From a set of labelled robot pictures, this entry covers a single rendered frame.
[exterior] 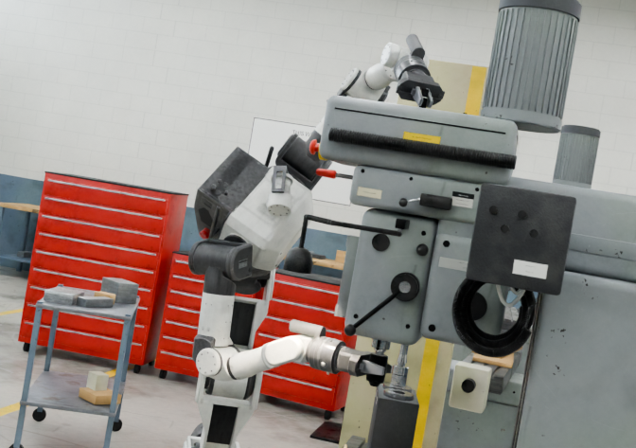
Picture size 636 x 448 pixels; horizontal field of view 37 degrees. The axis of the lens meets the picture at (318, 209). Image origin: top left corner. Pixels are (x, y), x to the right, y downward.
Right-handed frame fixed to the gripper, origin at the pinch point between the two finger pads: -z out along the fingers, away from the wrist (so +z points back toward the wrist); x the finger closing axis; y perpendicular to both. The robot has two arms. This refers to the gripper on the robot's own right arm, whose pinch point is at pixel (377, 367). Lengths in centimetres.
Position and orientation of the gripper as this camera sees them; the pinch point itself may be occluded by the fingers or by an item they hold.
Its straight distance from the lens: 247.0
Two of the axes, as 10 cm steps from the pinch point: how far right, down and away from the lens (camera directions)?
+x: 4.6, 0.6, 8.9
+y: -1.7, 9.9, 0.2
